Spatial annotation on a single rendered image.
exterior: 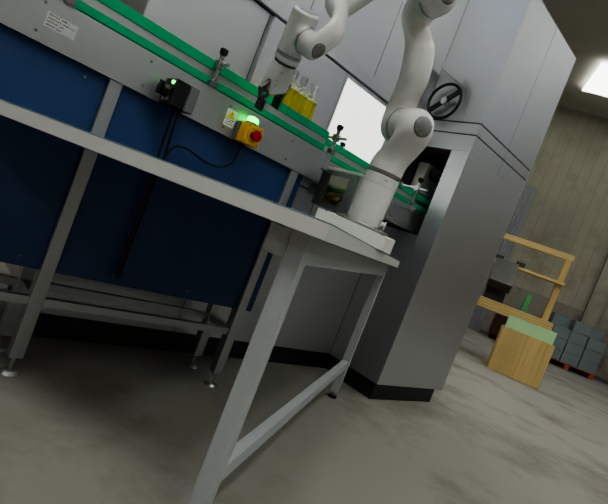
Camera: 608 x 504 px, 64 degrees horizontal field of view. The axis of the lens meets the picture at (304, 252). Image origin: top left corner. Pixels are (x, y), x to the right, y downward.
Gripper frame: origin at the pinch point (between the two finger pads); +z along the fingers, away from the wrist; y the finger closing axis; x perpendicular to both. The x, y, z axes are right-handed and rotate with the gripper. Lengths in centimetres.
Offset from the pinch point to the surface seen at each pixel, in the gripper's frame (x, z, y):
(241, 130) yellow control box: -3.8, 11.5, 3.0
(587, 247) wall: 256, 253, -1059
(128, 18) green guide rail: -34.2, -9.3, 31.9
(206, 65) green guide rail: -21.4, -2.4, 9.0
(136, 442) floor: 44, 75, 68
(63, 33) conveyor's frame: -36, -3, 50
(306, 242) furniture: 55, -7, 59
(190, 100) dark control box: -11.7, 3.9, 23.0
